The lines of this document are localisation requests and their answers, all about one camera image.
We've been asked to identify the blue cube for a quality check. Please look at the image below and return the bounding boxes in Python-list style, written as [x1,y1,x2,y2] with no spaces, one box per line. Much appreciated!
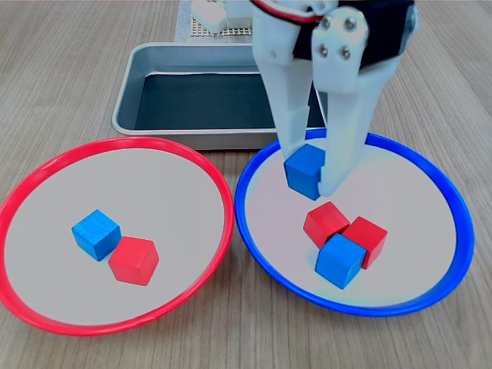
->
[283,144,327,201]
[71,209,122,263]
[314,233,367,291]

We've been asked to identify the red cube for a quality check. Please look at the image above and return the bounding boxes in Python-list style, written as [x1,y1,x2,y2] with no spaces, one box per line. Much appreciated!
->
[341,215,388,271]
[302,201,351,250]
[108,236,160,288]

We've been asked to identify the black tray mat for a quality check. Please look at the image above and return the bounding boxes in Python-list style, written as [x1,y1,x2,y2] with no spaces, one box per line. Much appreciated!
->
[134,71,327,131]

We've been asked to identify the blue-rimmed white plate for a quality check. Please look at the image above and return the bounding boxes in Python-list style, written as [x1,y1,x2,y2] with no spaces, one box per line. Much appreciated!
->
[234,128,476,318]

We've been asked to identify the red-rimmed white plate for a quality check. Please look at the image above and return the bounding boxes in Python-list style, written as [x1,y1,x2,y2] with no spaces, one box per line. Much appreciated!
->
[0,136,235,337]

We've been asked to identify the steel tray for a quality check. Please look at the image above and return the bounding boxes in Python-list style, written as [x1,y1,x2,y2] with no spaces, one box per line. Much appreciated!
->
[111,41,328,151]

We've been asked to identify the red black white servo cable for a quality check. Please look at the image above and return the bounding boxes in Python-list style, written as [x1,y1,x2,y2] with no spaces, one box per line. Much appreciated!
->
[249,0,326,25]

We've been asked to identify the pale perforated base plate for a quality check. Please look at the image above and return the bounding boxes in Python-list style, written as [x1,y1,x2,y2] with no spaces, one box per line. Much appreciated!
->
[190,17,254,38]

